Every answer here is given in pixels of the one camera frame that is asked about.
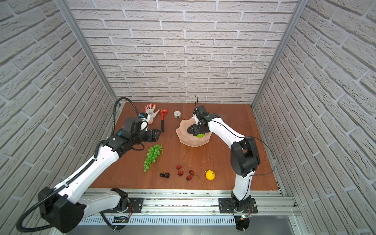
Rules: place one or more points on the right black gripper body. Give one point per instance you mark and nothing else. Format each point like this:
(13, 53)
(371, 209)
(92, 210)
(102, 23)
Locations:
(202, 131)

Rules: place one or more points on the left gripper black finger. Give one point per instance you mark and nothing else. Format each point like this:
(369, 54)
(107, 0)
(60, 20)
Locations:
(152, 138)
(154, 133)

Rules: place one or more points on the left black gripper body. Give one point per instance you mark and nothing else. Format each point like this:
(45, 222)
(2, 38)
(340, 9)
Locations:
(142, 137)

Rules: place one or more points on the green grape bunch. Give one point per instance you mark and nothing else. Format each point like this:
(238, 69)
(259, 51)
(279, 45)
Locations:
(152, 155)

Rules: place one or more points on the yellow lemon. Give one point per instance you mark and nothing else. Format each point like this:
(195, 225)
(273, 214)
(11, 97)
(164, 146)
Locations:
(210, 175)

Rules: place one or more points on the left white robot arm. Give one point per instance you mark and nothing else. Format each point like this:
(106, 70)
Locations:
(63, 208)

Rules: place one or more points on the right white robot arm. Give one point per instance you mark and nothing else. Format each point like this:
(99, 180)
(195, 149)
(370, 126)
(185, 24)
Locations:
(244, 152)

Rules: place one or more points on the pink wavy fruit bowl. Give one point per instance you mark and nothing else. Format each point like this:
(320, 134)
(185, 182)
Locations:
(189, 139)

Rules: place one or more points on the white tape roll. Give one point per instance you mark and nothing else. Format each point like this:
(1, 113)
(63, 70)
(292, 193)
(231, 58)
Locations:
(177, 114)

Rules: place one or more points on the red white work glove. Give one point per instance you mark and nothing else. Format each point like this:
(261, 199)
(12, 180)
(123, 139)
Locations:
(152, 112)

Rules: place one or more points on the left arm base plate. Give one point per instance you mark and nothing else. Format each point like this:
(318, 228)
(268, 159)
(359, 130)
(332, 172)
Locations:
(128, 205)

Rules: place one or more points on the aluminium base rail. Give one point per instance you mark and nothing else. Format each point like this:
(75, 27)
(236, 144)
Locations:
(198, 212)

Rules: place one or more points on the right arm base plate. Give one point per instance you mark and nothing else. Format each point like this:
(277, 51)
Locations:
(232, 205)

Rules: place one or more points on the aluminium corner post left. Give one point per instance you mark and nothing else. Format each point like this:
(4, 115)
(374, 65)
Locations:
(78, 33)

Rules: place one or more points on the aluminium corner post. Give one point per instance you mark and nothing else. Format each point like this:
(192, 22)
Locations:
(298, 11)
(78, 33)

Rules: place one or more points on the aluminium corner post right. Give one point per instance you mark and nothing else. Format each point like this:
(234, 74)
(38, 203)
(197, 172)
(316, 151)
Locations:
(298, 11)

